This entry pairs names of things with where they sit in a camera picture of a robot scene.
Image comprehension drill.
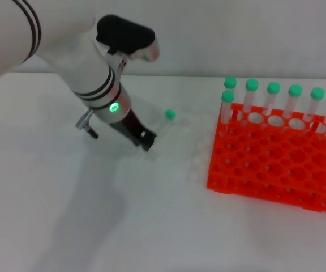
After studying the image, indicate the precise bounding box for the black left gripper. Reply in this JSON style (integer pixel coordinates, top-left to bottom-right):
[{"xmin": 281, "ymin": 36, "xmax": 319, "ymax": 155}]
[{"xmin": 109, "ymin": 109, "xmax": 158, "ymax": 153}]

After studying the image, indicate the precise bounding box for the orange plastic test tube rack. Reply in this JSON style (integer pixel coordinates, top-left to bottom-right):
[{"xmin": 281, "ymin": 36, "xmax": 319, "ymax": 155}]
[{"xmin": 207, "ymin": 102, "xmax": 326, "ymax": 213}]

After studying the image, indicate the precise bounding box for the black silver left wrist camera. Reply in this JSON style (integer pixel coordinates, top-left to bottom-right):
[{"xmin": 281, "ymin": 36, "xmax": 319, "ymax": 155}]
[{"xmin": 96, "ymin": 14, "xmax": 161, "ymax": 62}]

